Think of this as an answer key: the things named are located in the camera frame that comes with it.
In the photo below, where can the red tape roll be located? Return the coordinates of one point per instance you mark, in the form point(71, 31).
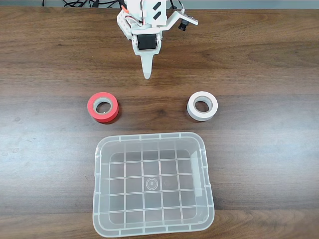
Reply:
point(103, 117)

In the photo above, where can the black camera on white bracket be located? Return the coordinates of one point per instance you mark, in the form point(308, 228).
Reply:
point(185, 21)

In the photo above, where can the clear plastic storage box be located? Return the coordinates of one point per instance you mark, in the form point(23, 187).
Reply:
point(152, 184)

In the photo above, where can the white tape roll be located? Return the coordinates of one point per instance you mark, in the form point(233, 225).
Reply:
point(202, 115)

